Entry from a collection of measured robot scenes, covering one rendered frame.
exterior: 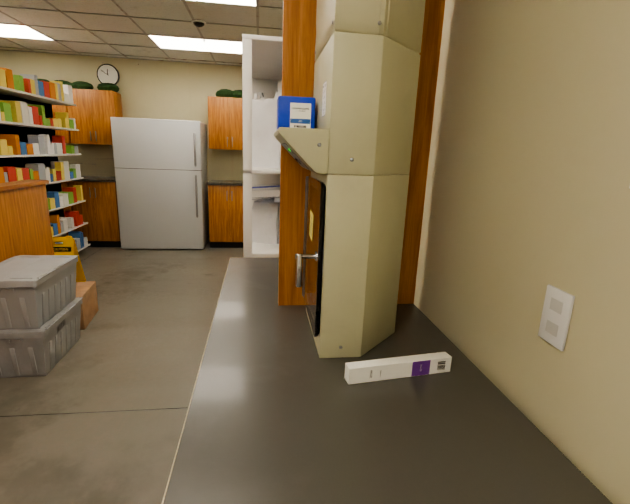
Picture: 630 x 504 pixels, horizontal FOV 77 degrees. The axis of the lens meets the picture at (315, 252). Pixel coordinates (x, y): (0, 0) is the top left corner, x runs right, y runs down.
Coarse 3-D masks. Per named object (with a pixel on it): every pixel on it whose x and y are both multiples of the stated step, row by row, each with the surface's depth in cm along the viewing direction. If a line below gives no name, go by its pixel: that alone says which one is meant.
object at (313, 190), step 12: (312, 180) 110; (312, 192) 109; (312, 204) 109; (312, 240) 109; (312, 252) 109; (312, 264) 109; (312, 276) 108; (312, 288) 108; (312, 300) 108; (312, 312) 108; (312, 324) 108
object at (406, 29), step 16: (320, 0) 105; (336, 0) 84; (352, 0) 84; (368, 0) 85; (384, 0) 85; (400, 0) 90; (416, 0) 95; (320, 16) 105; (336, 16) 84; (352, 16) 85; (368, 16) 86; (384, 16) 86; (400, 16) 91; (416, 16) 97; (320, 32) 104; (352, 32) 86; (368, 32) 87; (384, 32) 87; (400, 32) 92; (416, 32) 98; (320, 48) 104; (416, 48) 100
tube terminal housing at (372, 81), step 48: (336, 48) 86; (384, 48) 87; (336, 96) 88; (384, 96) 91; (336, 144) 91; (384, 144) 95; (336, 192) 94; (384, 192) 99; (336, 240) 96; (384, 240) 104; (336, 288) 100; (384, 288) 109; (336, 336) 103; (384, 336) 115
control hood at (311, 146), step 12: (276, 132) 100; (288, 132) 89; (300, 132) 89; (312, 132) 89; (324, 132) 90; (288, 144) 94; (300, 144) 90; (312, 144) 90; (324, 144) 90; (300, 156) 92; (312, 156) 91; (324, 156) 91; (312, 168) 92; (324, 168) 92
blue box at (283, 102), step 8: (280, 96) 106; (288, 96) 106; (280, 104) 106; (288, 104) 106; (312, 104) 107; (280, 112) 107; (288, 112) 107; (312, 112) 108; (280, 120) 107; (288, 120) 107; (312, 120) 108; (312, 128) 109
